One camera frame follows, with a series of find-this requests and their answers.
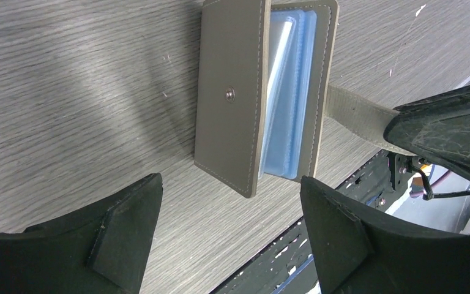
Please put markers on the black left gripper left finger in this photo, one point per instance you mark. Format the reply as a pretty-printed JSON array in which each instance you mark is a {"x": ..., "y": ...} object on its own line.
[{"x": 100, "y": 248}]

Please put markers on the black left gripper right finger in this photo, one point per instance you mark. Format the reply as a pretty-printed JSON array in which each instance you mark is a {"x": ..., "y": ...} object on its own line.
[{"x": 359, "y": 249}]

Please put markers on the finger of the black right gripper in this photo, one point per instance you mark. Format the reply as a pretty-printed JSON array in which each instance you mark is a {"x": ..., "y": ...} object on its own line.
[{"x": 436, "y": 128}]

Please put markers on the taupe leather card holder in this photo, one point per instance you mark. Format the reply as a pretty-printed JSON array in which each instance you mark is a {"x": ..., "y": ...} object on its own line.
[{"x": 263, "y": 92}]

